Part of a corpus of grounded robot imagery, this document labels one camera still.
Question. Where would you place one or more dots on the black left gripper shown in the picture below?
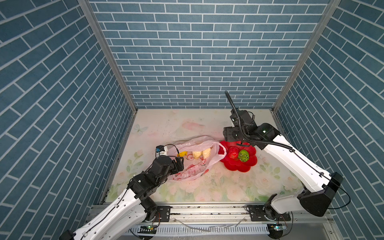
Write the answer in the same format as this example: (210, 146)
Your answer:
(180, 165)

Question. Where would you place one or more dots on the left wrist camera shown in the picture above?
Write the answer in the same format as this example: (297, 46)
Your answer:
(160, 151)

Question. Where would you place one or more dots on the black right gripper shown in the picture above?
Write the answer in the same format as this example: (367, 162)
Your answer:
(227, 132)

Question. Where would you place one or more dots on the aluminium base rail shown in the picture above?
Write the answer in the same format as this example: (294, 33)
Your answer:
(228, 222)

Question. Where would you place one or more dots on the red fake strawberry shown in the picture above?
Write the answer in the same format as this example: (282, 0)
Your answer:
(233, 153)

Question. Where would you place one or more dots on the yellow fake lemon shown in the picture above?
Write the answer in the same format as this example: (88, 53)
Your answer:
(182, 154)

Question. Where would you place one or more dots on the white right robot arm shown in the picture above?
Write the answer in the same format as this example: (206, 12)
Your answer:
(319, 187)

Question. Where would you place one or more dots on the aluminium corner post left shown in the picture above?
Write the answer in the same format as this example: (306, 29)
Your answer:
(95, 26)

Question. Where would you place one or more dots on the pink plastic bag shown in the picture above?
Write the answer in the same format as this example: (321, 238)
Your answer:
(194, 169)

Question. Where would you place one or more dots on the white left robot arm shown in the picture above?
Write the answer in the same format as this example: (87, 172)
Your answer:
(133, 206)

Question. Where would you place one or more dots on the aluminium corner post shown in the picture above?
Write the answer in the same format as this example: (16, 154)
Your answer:
(95, 26)
(315, 36)

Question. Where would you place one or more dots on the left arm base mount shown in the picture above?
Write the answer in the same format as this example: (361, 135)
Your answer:
(162, 214)

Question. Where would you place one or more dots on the red flower-shaped plate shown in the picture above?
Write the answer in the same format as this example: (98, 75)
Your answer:
(237, 165)

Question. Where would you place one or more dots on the aluminium corner post right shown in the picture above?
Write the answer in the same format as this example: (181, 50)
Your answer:
(315, 36)

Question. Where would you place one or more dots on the green fake fruit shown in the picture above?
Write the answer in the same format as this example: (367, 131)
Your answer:
(244, 156)

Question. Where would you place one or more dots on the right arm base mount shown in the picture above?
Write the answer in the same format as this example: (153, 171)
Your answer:
(258, 213)

